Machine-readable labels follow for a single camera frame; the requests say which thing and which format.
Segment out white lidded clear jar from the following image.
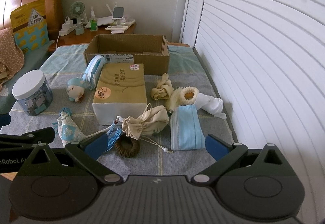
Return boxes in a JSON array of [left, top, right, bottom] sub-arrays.
[[12, 70, 53, 116]]

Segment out blue round plush doll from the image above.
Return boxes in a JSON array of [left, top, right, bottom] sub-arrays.
[[66, 77, 85, 102]]

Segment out green spray bottle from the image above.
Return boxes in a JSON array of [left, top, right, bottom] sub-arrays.
[[90, 7, 98, 32]]

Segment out green grey plaid blanket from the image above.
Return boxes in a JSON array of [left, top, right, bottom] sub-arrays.
[[7, 43, 236, 181]]

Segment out floral blue drawstring pouch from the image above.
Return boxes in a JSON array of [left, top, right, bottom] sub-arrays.
[[53, 108, 86, 146]]

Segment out brown dotted fabric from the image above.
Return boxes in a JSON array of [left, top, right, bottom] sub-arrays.
[[0, 27, 25, 88]]

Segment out yellow blue paper bag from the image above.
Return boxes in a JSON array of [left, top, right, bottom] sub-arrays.
[[10, 0, 50, 54]]

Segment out wooden nightstand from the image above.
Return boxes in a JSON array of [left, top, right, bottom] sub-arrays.
[[47, 22, 137, 53]]

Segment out white wifi router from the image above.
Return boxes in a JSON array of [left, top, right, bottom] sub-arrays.
[[85, 4, 114, 29]]

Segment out green desk fan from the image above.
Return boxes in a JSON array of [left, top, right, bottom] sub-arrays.
[[70, 1, 88, 35]]

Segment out blue white tassel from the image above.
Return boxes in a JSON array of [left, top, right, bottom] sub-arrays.
[[83, 116, 126, 153]]

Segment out cream fluffy scrunchie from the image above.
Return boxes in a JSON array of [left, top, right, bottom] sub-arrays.
[[166, 87, 199, 116]]

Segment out white louvered closet doors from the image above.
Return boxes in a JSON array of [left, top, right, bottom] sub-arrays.
[[180, 0, 324, 223]]

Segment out blue face mask stack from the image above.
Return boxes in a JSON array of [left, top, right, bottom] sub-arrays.
[[170, 105, 206, 150]]

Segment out white remote control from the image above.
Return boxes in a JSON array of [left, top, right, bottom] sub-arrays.
[[105, 26, 129, 34]]

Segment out beige knotted cloth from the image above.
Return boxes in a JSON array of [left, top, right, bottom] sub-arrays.
[[150, 73, 174, 100]]

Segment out brown hair scrunchie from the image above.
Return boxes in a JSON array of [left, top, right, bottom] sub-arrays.
[[115, 134, 140, 158]]

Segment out white power strip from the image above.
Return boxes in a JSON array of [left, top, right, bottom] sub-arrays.
[[59, 16, 76, 37]]

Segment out beige drawstring pouch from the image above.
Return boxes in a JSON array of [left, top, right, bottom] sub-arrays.
[[122, 103, 169, 140]]

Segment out small white smart display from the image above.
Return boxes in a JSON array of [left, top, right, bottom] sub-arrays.
[[112, 3, 125, 27]]

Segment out brown cardboard box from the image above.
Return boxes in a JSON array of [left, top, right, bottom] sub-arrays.
[[84, 34, 170, 75]]

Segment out white cloth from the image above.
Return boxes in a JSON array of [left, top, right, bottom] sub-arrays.
[[194, 93, 226, 119]]

